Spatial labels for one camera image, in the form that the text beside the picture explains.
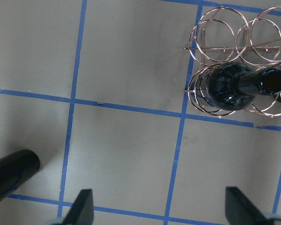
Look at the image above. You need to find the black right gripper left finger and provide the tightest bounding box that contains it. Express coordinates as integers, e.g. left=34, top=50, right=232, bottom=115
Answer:
left=46, top=188, right=95, bottom=225

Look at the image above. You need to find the copper wire bottle basket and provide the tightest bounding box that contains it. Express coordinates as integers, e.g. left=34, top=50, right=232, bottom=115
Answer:
left=185, top=6, right=281, bottom=118

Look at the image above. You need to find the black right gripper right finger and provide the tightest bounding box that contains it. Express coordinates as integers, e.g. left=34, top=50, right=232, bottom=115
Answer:
left=225, top=187, right=281, bottom=225

